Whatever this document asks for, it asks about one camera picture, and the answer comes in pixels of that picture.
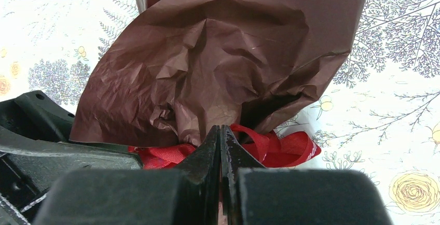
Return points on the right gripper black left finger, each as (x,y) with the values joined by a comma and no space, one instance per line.
(185,194)

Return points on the floral patterned table mat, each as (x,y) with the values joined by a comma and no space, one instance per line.
(380,115)

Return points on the red ribbon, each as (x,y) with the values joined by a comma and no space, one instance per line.
(268,149)

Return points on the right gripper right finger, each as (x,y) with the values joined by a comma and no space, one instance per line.
(255,194)

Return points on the brown paper bouquet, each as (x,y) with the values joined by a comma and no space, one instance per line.
(183,66)

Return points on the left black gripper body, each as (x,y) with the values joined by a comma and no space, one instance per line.
(36,150)

